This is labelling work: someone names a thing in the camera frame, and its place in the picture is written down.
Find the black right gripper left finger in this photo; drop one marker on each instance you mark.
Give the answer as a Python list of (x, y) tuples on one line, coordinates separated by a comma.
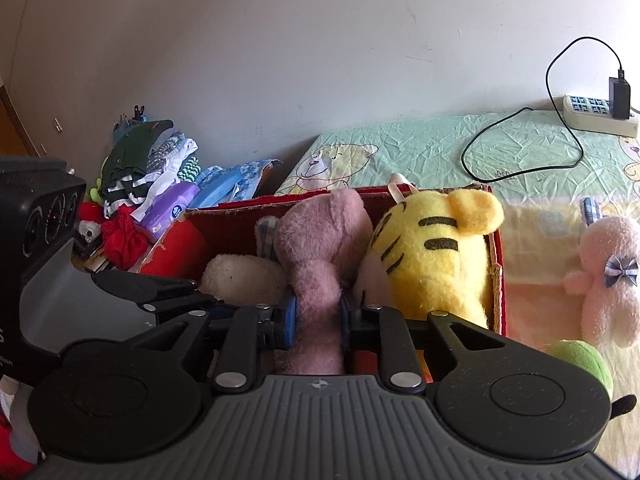
[(224, 348)]

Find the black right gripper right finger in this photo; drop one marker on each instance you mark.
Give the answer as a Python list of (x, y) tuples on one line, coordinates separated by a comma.
[(408, 355)]

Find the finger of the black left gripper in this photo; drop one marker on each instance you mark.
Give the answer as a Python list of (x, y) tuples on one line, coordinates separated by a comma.
[(165, 298)]

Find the yellow tiger plush toy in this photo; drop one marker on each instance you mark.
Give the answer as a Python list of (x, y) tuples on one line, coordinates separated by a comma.
[(429, 252)]

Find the pink teddy bear plush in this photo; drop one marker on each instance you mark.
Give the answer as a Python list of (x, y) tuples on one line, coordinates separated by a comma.
[(320, 243)]

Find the white bunny plush blue bow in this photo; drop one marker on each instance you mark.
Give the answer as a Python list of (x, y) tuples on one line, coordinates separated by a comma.
[(608, 252)]

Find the cream plush toy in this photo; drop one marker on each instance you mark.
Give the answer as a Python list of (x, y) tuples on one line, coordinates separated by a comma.
[(243, 280)]

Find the red plush toy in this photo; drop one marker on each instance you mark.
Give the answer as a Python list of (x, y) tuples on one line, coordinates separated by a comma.
[(124, 242)]

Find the red cardboard box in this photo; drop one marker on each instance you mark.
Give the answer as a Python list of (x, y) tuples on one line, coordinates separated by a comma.
[(198, 236)]

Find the purple wet wipes pack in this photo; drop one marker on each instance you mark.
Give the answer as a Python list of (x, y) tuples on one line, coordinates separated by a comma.
[(167, 207)]

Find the pile of folded clothes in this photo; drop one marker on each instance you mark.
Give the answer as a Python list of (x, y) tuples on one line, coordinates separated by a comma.
[(148, 156)]

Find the blue patterned plastic bag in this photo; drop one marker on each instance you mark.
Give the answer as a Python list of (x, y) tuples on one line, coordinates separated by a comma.
[(217, 185)]

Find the green round plush toy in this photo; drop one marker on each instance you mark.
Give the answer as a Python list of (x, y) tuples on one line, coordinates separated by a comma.
[(589, 359)]

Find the green cartoon bed sheet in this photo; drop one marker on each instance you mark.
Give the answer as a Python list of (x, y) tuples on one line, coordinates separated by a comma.
[(540, 171)]

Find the white power strip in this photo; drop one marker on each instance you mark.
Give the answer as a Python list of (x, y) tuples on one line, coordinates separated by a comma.
[(593, 114)]

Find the black power adapter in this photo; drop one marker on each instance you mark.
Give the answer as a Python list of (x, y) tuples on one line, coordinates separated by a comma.
[(619, 92)]

